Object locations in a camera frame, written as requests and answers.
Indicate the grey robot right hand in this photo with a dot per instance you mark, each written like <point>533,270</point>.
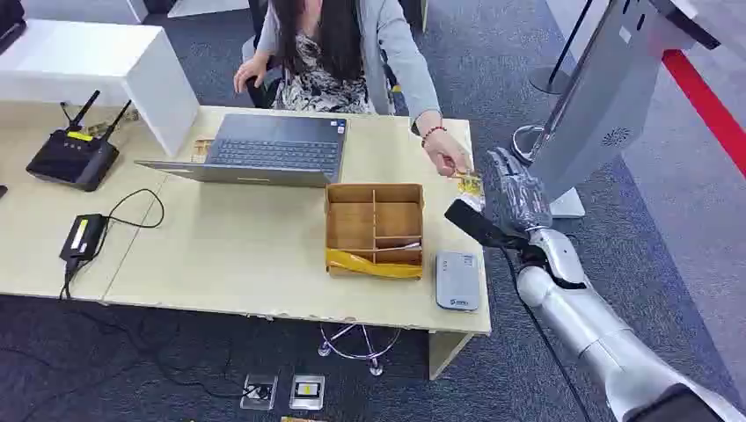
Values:
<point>519,198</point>

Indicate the yellow printed card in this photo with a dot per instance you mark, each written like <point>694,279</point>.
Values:
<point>471,187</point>

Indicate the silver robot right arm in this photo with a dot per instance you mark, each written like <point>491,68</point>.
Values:
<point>600,332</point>

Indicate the person's left hand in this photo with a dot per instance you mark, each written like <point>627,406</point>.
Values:
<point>446,152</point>

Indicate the person's hand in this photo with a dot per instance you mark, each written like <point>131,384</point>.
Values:
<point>446,152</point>
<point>250,71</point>

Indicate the grey card reader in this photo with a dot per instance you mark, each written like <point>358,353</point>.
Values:
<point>457,281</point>

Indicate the grey kiosk stand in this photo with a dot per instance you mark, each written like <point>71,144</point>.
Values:
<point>606,99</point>

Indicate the black stanchion pole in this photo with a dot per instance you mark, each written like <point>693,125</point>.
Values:
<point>559,61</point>

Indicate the wooden card box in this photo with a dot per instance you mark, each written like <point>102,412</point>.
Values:
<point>352,224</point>

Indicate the pale desk leg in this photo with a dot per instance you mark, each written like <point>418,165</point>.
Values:
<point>446,352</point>

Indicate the red barrier belt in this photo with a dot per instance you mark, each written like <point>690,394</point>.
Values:
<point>708,108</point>

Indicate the chrome chair base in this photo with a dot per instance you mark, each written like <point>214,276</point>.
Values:
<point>364,346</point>

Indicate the person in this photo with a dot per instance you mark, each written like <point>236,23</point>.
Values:
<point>338,52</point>

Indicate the grey open laptop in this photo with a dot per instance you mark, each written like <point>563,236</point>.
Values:
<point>274,152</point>

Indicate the floor socket plate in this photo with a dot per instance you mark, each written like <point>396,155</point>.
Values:
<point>307,392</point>
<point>259,392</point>

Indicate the person's right hand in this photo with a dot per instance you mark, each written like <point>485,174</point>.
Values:
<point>250,71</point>

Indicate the brown printed sticker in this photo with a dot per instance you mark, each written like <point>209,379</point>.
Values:
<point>202,150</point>

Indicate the small metal keys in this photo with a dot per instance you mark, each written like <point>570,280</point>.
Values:
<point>111,123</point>

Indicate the black power adapter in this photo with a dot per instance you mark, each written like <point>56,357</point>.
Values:
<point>83,237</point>

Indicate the black router with antennas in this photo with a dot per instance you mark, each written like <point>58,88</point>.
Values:
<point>73,160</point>

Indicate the white partition box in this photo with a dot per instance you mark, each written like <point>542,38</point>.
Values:
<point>87,64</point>

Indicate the black device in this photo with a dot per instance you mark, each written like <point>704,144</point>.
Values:
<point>9,23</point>

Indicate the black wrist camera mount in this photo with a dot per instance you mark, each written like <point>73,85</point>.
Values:
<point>478,224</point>

